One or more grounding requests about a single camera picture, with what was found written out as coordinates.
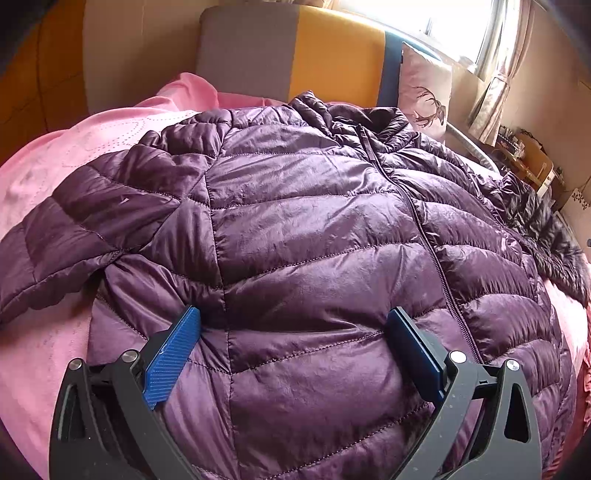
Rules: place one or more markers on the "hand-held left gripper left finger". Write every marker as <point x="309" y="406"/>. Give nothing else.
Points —
<point x="173" y="355"/>

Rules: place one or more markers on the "pink ruffled cloth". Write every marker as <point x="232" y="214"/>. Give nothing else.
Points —
<point x="584" y="374"/>

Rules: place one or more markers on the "wooden desk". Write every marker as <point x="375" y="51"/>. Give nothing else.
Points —
<point x="535" y="157"/>

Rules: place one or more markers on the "row of small bottles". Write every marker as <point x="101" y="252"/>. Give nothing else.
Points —
<point x="510" y="138"/>

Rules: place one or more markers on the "pink patterned curtain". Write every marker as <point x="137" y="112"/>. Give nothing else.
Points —
<point x="503" y="83"/>

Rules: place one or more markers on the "grey curved tube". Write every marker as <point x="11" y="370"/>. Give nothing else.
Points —
<point x="471" y="147"/>

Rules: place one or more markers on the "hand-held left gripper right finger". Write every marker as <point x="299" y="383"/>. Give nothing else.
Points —
<point x="415" y="355"/>

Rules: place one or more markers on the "purple quilted down jacket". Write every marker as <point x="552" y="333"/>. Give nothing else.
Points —
<point x="300" y="207"/>

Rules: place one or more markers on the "pink deer print pillow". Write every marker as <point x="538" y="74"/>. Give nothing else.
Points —
<point x="425" y="87"/>

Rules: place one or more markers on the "floral wall sticker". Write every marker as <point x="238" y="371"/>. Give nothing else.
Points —
<point x="579" y="197"/>

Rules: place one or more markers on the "window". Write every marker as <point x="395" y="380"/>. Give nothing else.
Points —
<point x="438" y="18"/>

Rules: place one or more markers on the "pink dotted blanket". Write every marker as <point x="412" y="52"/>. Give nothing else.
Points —
<point x="69" y="138"/>

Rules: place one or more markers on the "grey yellow blue headboard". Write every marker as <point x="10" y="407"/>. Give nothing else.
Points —
<point x="332" y="55"/>

